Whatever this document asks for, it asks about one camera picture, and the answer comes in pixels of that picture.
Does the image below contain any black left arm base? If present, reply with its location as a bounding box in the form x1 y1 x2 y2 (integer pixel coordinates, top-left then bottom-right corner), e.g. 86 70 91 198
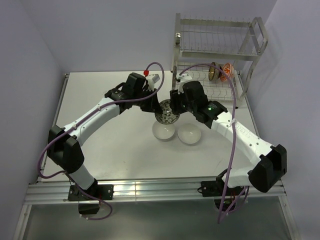
67 184 114 219

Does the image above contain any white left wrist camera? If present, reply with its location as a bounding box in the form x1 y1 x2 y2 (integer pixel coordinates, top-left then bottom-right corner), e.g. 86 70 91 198
143 70 160 91

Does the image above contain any stainless steel dish rack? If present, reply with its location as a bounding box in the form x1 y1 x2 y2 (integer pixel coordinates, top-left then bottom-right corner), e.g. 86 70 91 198
171 13 269 107

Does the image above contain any aluminium mounting rail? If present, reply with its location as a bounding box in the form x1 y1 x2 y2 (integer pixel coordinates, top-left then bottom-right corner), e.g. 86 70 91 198
23 174 287 205

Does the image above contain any black white floral bowl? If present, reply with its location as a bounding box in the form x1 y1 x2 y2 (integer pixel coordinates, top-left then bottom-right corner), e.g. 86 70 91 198
154 99 180 125

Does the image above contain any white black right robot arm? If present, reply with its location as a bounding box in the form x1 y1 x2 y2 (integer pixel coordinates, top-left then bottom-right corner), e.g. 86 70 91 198
170 80 287 195

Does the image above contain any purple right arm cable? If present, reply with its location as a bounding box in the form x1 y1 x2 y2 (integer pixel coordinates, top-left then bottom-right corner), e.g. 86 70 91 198
178 63 251 225

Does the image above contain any white bowl left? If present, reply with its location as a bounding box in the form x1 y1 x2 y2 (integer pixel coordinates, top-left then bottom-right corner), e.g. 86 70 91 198
152 121 176 141

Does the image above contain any brown glazed bowl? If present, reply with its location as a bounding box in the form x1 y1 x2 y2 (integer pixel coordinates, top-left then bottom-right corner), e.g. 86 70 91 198
208 62 222 82

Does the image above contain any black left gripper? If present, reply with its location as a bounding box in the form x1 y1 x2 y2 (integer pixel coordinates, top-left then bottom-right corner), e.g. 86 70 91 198
133 88 162 113

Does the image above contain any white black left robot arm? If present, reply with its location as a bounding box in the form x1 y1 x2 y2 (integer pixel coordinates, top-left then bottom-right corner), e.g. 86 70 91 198
46 70 164 200

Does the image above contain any orange patterned bowl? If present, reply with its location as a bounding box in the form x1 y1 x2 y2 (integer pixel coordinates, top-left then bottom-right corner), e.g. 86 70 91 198
220 62 235 82

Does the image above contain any white bowl right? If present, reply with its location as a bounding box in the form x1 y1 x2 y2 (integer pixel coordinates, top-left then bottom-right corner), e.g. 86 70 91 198
177 123 202 145

